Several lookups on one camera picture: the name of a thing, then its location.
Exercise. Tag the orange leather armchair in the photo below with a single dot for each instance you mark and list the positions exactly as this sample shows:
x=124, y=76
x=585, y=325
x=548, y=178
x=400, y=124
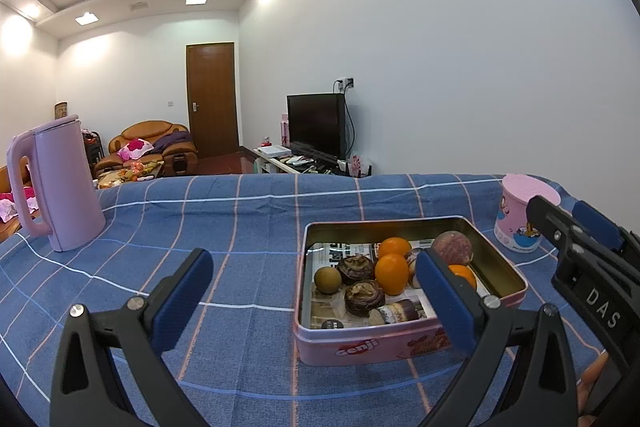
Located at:
x=180, y=157

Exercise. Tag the brown wooden door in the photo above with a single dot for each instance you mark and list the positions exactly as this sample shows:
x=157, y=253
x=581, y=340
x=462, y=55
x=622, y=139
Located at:
x=212, y=99

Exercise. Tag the cluttered coffee table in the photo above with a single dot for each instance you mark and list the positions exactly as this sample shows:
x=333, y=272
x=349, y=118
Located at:
x=130, y=174

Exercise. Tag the black television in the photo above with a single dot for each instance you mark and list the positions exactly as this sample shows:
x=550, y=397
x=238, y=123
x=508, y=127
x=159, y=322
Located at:
x=315, y=124

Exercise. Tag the small pink patterned bag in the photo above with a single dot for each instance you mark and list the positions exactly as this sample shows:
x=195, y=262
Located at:
x=357, y=166

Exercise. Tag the large orange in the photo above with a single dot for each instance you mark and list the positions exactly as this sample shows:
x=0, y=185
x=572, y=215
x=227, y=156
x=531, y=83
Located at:
x=391, y=273

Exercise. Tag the pink metal tin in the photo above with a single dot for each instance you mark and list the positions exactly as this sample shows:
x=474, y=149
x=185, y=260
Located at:
x=360, y=347

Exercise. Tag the pink cartoon cup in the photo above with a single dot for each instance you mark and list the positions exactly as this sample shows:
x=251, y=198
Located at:
x=517, y=217

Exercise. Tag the person's right hand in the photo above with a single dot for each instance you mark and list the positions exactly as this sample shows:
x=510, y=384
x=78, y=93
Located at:
x=590, y=379

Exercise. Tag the dark chair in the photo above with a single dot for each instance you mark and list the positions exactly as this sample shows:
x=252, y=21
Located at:
x=92, y=147

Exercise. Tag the flat white box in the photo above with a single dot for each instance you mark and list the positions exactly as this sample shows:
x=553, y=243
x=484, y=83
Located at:
x=275, y=151

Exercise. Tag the white television stand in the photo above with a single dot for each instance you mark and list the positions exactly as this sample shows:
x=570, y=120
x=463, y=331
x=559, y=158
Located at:
x=272, y=164

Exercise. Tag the pink electric kettle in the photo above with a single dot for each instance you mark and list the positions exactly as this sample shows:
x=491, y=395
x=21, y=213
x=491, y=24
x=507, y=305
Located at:
x=65, y=187

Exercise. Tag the white wall socket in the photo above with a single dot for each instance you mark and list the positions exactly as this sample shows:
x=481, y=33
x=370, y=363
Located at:
x=345, y=84

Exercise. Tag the purple cloth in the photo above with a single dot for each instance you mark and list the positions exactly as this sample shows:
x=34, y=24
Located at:
x=172, y=141

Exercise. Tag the purple-brown round fruit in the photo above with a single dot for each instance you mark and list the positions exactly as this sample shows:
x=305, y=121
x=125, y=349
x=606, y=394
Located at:
x=452, y=248

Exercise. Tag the pink floral pillow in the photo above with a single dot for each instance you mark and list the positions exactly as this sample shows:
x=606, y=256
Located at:
x=5, y=209
x=135, y=149
x=28, y=200

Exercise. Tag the brown kiwi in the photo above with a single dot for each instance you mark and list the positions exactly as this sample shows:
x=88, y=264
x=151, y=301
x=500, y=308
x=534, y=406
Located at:
x=326, y=279

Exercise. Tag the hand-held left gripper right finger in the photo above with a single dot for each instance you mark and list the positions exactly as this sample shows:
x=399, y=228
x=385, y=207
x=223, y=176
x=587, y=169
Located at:
x=445, y=302

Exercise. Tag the printed paper lining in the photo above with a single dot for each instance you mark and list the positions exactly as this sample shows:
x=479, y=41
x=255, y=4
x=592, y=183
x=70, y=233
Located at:
x=327, y=312

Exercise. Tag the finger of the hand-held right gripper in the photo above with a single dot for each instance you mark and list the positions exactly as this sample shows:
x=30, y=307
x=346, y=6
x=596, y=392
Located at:
x=550, y=219
x=597, y=224

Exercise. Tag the blue checked cloth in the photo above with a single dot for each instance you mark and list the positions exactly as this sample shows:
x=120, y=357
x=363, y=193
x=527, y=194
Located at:
x=200, y=232

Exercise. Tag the small orange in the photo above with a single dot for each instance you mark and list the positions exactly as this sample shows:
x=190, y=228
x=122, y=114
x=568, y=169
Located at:
x=395, y=246
x=462, y=277

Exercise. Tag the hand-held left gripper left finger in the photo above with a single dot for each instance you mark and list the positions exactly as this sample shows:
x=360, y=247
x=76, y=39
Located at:
x=182, y=297

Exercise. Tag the tall pink box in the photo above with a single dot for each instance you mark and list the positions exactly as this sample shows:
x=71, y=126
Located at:
x=285, y=129

